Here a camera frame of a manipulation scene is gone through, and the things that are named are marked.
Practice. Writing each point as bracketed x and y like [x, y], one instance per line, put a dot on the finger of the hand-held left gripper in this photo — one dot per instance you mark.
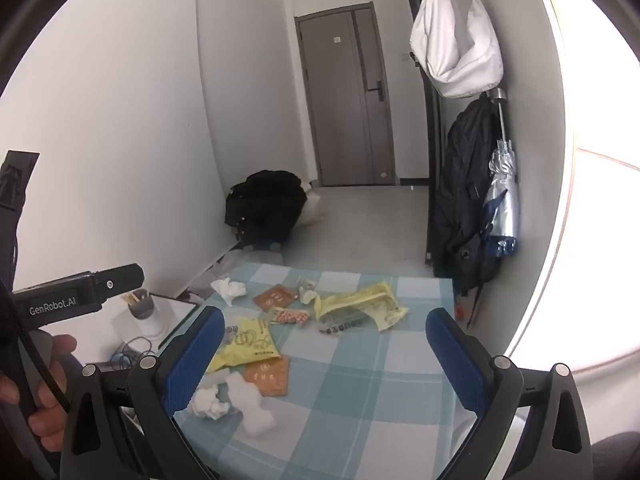
[17, 180]

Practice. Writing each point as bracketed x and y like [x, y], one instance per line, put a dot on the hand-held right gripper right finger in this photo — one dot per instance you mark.
[457, 355]

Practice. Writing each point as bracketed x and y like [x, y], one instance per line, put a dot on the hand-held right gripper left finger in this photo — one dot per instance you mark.
[195, 355]

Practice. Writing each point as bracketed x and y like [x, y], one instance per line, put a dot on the white tissue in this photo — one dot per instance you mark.
[229, 290]
[207, 402]

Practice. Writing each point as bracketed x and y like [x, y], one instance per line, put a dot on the yellow snack packet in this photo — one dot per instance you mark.
[247, 347]

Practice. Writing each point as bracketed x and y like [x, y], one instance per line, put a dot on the brown paper packet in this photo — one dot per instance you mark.
[267, 377]
[274, 298]

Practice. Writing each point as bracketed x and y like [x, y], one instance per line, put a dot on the white paper roll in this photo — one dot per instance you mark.
[252, 410]

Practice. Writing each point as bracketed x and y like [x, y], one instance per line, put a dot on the red pill blister pack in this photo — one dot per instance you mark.
[291, 316]

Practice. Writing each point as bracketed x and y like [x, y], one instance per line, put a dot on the yellow plastic bag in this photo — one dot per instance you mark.
[360, 300]

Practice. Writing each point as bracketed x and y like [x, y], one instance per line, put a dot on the clear printed wrapper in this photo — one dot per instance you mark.
[345, 325]

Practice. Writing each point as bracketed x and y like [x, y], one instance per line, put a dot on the small wrapper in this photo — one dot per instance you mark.
[306, 290]

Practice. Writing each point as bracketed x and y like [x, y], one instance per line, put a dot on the person's left hand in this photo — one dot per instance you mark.
[50, 422]

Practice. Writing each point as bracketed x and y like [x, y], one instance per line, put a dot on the white side table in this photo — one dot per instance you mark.
[172, 310]

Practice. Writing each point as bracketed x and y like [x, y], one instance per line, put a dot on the grey chopstick holder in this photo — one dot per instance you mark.
[145, 315]

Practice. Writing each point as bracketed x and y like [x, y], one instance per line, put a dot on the checked teal tablecloth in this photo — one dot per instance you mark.
[350, 410]

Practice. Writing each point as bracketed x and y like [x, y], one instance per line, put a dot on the silver folding umbrella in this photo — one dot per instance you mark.
[502, 200]

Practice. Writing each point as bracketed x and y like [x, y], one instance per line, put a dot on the black clothes pile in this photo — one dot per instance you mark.
[265, 205]

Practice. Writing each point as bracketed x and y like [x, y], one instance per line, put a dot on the black backpack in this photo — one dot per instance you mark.
[460, 185]

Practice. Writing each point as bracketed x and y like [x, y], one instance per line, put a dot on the white cloth bag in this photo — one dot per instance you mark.
[312, 207]

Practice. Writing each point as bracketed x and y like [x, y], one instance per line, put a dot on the grey door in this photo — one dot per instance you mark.
[340, 110]

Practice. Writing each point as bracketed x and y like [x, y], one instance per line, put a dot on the white garment hanging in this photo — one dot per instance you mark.
[450, 35]

